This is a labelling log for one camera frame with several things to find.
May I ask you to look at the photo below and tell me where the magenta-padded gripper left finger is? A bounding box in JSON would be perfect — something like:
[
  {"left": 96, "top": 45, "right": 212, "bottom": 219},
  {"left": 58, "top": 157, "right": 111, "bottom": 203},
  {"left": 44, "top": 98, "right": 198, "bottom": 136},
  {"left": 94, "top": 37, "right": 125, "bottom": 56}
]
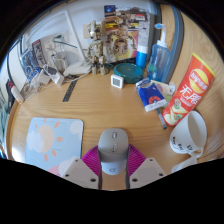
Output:
[{"left": 61, "top": 144, "right": 103, "bottom": 190}]

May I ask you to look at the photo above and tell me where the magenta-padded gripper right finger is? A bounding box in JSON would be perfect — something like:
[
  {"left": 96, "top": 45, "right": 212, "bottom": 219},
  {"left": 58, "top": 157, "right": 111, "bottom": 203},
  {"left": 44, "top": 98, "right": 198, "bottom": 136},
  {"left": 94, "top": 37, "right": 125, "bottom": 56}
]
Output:
[{"left": 125, "top": 143, "right": 168, "bottom": 190}]

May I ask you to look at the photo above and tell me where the white grey computer mouse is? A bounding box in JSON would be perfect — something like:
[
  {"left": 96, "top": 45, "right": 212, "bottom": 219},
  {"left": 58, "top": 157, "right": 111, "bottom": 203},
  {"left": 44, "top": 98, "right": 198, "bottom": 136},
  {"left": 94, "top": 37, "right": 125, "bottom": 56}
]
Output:
[{"left": 97, "top": 128, "right": 130, "bottom": 176}]

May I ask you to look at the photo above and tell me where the light blue sun-print mouse pad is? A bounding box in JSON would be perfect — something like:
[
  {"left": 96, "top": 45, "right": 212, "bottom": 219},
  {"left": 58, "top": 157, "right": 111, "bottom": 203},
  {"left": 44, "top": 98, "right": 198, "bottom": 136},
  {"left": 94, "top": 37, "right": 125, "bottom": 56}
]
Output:
[{"left": 24, "top": 116, "right": 85, "bottom": 177}]

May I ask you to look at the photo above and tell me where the dark pen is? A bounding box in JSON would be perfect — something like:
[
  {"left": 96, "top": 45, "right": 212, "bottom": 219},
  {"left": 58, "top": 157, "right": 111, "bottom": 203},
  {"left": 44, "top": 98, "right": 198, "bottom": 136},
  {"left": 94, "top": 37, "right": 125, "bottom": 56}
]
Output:
[{"left": 155, "top": 108, "right": 168, "bottom": 131}]

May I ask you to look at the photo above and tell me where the white mug with drawn face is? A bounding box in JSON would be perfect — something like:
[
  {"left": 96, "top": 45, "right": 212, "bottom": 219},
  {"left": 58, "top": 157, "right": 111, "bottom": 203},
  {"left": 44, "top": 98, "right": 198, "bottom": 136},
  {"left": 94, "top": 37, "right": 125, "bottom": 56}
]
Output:
[{"left": 168, "top": 110, "right": 208, "bottom": 174}]

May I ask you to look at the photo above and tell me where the blue tissue packet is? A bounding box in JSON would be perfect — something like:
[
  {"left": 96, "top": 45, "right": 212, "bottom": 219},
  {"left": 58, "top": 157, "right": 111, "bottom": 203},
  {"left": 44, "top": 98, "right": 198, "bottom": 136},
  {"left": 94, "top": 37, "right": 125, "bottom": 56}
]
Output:
[{"left": 135, "top": 77, "right": 169, "bottom": 113}]

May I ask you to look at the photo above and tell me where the pale yellow packet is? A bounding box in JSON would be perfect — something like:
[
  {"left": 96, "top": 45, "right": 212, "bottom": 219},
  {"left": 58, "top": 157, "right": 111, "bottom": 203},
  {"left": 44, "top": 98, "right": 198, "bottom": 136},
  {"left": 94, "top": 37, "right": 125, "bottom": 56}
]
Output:
[{"left": 151, "top": 79, "right": 177, "bottom": 101}]

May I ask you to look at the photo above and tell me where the red chip can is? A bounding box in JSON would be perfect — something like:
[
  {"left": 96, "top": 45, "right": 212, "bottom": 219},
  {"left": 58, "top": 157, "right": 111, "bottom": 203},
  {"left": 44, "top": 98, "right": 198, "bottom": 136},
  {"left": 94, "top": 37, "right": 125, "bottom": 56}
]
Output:
[{"left": 162, "top": 52, "right": 216, "bottom": 127}]

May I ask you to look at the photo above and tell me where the small white cube clock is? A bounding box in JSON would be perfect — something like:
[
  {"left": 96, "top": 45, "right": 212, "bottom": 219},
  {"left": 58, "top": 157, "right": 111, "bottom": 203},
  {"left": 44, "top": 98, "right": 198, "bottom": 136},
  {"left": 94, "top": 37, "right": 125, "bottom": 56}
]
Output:
[{"left": 110, "top": 73, "right": 125, "bottom": 89}]

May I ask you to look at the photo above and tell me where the white power strip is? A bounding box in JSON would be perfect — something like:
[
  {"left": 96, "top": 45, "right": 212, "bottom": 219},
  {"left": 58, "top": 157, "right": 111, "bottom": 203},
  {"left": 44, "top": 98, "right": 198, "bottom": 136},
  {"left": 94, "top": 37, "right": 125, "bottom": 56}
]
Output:
[{"left": 43, "top": 64, "right": 65, "bottom": 85}]

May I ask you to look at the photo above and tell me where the teal round dish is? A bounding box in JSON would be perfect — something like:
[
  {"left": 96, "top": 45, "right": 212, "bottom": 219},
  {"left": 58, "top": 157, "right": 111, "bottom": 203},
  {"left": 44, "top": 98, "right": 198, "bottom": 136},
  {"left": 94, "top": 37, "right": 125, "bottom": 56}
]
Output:
[{"left": 113, "top": 62, "right": 144, "bottom": 85}]

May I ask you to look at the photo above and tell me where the white power adapter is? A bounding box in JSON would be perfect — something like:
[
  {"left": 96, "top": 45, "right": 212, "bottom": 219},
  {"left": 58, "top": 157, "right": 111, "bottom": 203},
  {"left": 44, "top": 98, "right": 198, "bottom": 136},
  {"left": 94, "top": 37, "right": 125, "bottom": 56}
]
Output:
[{"left": 36, "top": 68, "right": 51, "bottom": 86}]

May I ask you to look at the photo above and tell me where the white desk lamp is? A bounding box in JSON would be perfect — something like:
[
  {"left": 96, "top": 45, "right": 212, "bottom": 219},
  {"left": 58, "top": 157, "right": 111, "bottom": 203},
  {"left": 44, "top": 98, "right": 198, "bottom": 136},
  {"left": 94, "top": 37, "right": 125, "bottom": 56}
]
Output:
[{"left": 63, "top": 9, "right": 93, "bottom": 78}]

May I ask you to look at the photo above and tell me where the blue spray bottle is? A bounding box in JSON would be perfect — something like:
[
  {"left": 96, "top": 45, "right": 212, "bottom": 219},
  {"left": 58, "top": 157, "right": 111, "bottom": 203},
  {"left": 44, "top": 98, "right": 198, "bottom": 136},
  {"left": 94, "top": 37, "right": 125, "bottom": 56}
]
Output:
[{"left": 146, "top": 23, "right": 172, "bottom": 83}]

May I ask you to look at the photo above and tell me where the blue robot-print box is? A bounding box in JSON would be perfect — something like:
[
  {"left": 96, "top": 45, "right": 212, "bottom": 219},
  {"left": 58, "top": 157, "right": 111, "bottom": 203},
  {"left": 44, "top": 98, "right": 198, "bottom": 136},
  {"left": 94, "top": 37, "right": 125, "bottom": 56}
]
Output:
[{"left": 19, "top": 39, "right": 48, "bottom": 81}]

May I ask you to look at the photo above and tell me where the tan robot model figure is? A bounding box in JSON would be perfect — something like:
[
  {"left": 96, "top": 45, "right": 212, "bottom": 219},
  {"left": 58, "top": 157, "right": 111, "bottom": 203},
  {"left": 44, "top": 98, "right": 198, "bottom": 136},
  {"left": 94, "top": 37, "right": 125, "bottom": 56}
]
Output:
[{"left": 87, "top": 19, "right": 109, "bottom": 76}]

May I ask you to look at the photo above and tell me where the colourful printed poster box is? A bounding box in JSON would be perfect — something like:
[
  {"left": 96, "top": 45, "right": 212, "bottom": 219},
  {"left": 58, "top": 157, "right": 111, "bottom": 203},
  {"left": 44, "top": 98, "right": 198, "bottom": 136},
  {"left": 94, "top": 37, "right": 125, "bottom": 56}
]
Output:
[{"left": 103, "top": 4, "right": 151, "bottom": 63}]

